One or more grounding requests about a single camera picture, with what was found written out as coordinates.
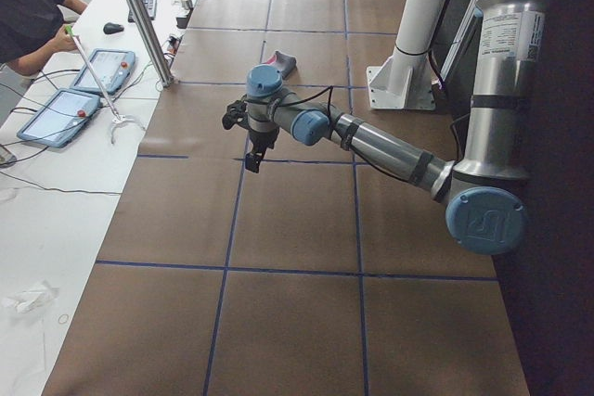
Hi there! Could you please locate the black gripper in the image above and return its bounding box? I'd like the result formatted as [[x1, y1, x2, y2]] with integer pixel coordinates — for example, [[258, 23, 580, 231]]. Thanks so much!
[[244, 128, 278, 173]]

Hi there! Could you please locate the pink grey towel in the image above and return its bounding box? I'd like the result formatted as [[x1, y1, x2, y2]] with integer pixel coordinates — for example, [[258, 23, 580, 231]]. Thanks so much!
[[265, 50, 297, 80]]

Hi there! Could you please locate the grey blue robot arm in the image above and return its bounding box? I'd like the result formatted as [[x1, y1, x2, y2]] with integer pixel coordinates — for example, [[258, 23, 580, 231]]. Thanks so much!
[[224, 0, 554, 255]]

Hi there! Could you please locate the person's hand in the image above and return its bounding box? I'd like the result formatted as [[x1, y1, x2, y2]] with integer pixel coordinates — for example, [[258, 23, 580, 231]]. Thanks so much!
[[50, 31, 77, 52]]

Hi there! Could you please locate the reacher grabber stick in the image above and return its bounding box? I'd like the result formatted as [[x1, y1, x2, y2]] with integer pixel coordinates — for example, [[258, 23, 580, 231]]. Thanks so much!
[[65, 25, 146, 145]]

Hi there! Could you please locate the upper teach pendant tablet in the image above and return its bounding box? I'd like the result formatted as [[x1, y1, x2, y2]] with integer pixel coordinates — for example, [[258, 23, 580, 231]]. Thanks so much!
[[71, 48, 136, 95]]

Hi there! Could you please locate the teach pendant tablet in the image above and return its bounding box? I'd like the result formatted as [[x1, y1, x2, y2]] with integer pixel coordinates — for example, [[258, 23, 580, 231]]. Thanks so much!
[[71, 48, 136, 95], [17, 89, 100, 148]]

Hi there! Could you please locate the small metal cup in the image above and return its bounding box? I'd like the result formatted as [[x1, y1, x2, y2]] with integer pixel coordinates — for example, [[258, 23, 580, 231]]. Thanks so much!
[[180, 0, 194, 10]]

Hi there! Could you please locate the black computer mouse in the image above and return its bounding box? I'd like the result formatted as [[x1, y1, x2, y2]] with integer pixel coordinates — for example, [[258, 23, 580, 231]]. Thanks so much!
[[103, 22, 124, 35]]

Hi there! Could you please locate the lower teach pendant tablet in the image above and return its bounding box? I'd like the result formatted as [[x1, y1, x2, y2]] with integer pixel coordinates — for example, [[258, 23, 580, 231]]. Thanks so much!
[[17, 89, 100, 148]]

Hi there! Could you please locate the person in black shirt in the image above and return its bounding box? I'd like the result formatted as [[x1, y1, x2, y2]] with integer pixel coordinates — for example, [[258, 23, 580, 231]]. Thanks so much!
[[1, 0, 87, 76]]

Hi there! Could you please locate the crumpled white tissue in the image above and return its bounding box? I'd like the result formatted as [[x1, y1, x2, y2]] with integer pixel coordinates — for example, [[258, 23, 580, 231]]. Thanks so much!
[[1, 280, 59, 314]]

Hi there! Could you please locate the aluminium frame post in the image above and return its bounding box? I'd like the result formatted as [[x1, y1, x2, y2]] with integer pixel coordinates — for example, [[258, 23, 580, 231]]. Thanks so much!
[[126, 0, 174, 88]]

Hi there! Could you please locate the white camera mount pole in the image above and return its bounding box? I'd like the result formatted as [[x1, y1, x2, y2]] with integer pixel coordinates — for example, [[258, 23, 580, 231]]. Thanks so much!
[[367, 0, 446, 110]]

